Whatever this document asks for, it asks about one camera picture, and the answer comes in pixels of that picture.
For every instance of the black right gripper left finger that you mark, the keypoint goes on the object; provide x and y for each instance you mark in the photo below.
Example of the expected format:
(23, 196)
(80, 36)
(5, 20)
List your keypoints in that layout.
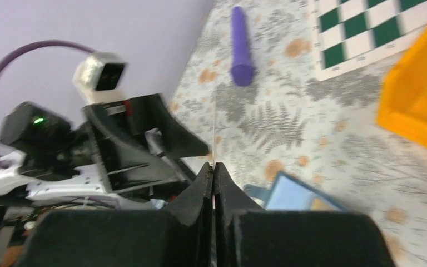
(179, 234)

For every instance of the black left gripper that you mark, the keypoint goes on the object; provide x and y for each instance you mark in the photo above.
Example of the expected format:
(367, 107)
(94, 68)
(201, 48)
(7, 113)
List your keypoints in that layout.
(131, 160)

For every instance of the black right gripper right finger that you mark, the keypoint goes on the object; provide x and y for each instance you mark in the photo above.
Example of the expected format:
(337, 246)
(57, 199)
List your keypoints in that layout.
(249, 235)

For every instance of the blue leather card holder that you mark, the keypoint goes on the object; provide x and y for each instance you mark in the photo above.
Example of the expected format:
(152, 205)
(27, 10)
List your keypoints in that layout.
(289, 193)

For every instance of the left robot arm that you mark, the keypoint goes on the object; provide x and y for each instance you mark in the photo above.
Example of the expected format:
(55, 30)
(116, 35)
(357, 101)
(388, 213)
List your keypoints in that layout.
(51, 163)

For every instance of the floral patterned table mat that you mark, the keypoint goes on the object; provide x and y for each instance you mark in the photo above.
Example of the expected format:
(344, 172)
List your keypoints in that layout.
(321, 132)

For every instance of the yellow plastic bin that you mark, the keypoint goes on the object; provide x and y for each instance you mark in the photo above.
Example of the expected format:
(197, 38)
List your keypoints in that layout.
(403, 102)

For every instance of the green white chessboard mat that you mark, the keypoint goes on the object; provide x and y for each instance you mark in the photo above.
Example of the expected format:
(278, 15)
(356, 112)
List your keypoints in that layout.
(347, 35)

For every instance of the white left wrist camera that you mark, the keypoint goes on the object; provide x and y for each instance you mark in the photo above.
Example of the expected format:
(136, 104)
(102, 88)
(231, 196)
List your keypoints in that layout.
(97, 78)

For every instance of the purple cylindrical handle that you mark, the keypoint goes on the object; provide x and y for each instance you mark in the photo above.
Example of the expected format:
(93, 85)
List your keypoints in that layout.
(242, 70)

